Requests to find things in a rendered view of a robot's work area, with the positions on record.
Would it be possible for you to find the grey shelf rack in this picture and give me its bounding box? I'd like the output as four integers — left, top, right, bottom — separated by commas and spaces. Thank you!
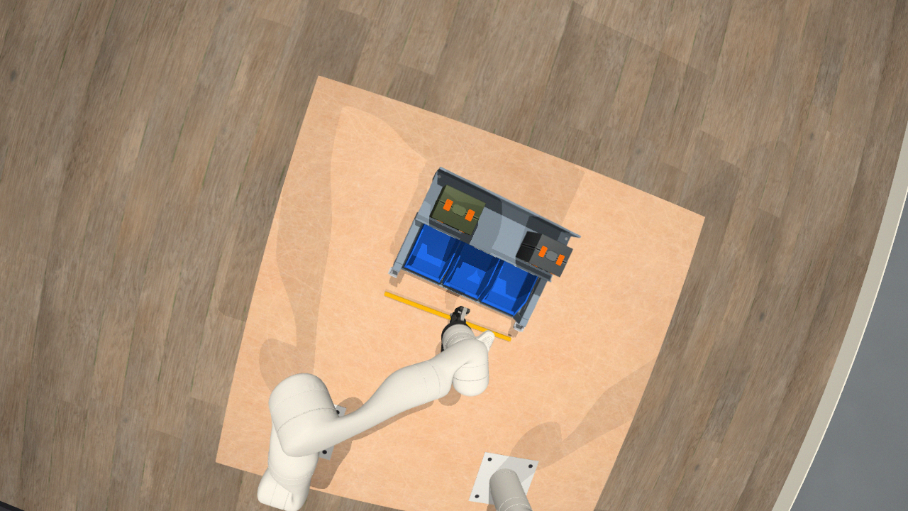
388, 167, 581, 332

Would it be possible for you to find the yellow bar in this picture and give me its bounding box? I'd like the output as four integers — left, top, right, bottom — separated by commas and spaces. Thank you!
384, 292, 511, 341

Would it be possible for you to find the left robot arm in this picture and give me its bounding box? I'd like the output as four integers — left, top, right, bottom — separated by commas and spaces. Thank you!
257, 324, 495, 511

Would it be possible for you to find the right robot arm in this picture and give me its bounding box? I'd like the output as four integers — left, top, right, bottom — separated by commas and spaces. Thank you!
489, 468, 533, 511

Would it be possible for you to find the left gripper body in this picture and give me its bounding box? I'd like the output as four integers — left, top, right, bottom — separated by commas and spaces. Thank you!
441, 317, 470, 341

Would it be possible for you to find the dark grey tool case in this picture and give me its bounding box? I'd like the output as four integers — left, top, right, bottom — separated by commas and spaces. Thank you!
516, 231, 573, 278

